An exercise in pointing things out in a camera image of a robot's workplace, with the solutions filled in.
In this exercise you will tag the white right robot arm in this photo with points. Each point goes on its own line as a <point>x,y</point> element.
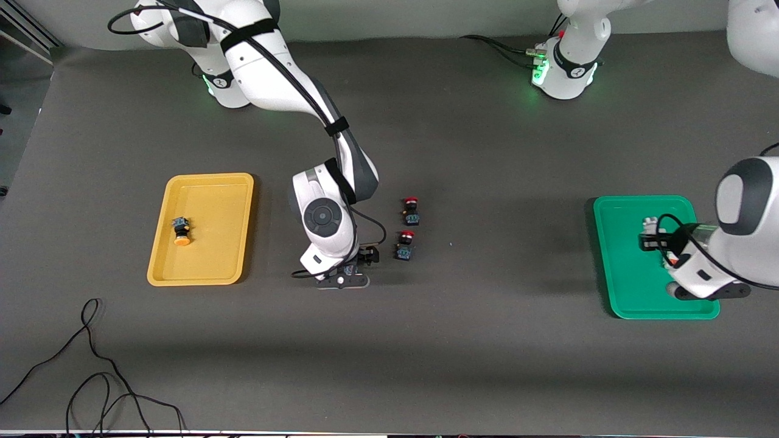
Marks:
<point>268,73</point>

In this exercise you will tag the yellow plastic tray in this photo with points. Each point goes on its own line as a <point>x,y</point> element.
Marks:
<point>213,255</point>

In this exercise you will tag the green plastic tray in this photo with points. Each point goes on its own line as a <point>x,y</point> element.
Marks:
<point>627,274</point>

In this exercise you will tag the white orange push button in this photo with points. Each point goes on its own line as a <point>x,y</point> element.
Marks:
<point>650,225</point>
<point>669,261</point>

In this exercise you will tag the red push button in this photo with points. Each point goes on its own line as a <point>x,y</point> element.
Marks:
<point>405,246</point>
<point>411,212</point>

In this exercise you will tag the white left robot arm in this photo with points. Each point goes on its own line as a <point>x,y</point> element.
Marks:
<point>572,73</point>

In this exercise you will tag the grey metal frame rail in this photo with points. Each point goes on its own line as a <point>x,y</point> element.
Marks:
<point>27,30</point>

